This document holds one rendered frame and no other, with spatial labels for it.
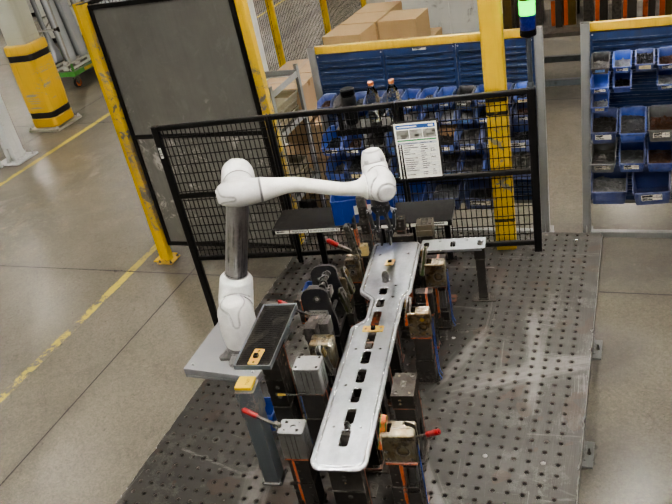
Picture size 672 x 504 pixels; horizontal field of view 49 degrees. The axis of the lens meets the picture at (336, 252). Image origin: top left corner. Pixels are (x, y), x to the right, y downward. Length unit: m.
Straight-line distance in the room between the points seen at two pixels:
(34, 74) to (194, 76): 5.24
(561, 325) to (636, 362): 1.00
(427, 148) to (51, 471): 2.63
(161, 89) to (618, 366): 3.36
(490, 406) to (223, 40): 2.93
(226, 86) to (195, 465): 2.73
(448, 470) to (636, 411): 1.47
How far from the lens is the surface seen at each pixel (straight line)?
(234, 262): 3.28
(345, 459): 2.38
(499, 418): 2.87
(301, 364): 2.59
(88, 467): 4.30
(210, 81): 4.98
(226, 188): 2.96
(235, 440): 3.01
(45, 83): 10.13
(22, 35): 10.06
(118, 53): 5.32
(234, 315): 3.19
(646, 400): 4.00
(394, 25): 7.26
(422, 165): 3.60
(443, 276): 3.15
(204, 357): 3.40
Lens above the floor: 2.69
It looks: 30 degrees down
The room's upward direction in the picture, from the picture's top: 12 degrees counter-clockwise
